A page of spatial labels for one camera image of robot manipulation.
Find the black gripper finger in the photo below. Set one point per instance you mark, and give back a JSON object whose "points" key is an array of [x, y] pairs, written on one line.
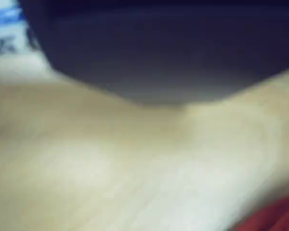
{"points": [[159, 48]]}

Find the blue capped white marker pen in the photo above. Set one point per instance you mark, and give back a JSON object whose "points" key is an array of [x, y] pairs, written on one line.
{"points": [[4, 19]]}

